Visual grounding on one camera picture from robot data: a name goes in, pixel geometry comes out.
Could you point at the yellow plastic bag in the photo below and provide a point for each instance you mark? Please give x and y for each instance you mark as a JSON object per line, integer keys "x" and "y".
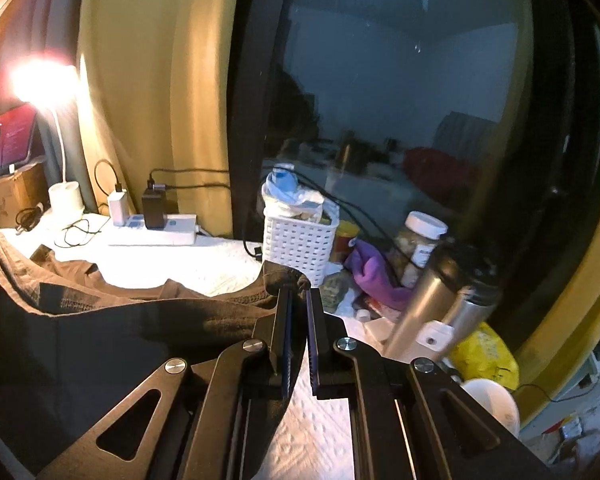
{"x": 484, "y": 355}

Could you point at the steel thermos bottle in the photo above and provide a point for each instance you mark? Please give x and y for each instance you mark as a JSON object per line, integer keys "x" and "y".
{"x": 457, "y": 290}

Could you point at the black charger plug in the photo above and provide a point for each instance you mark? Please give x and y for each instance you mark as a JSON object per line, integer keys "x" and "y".
{"x": 154, "y": 208}

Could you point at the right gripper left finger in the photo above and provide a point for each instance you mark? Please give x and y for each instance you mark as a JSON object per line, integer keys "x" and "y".
{"x": 188, "y": 421}

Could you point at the tablet with red screen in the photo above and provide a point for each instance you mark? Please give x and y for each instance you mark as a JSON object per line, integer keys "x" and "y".
{"x": 19, "y": 138}

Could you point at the white charger plug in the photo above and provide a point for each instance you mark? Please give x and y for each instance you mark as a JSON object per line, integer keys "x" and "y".
{"x": 118, "y": 207}

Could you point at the clear jar white lid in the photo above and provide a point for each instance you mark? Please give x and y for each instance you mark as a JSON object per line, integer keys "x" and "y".
{"x": 414, "y": 244}

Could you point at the purple cloth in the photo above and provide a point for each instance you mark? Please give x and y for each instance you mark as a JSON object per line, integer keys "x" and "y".
{"x": 372, "y": 275}

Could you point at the brown t-shirt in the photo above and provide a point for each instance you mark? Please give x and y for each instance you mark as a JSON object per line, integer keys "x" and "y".
{"x": 73, "y": 346}

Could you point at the cardboard box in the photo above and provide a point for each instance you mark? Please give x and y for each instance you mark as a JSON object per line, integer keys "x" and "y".
{"x": 23, "y": 189}

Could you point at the white desk lamp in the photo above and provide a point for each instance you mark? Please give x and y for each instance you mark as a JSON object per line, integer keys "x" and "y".
{"x": 50, "y": 86}

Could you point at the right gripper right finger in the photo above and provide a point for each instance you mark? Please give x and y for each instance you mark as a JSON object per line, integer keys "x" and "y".
{"x": 409, "y": 421}

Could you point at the yellow curtain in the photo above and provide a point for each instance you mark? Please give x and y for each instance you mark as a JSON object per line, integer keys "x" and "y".
{"x": 153, "y": 82}

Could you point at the white power strip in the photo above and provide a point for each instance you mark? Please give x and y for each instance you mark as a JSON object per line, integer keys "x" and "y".
{"x": 179, "y": 230}

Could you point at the white plastic basket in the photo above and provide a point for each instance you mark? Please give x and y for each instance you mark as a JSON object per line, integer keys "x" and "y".
{"x": 300, "y": 223}

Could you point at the white bear mug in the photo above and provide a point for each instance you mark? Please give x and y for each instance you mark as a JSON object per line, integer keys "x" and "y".
{"x": 497, "y": 401}

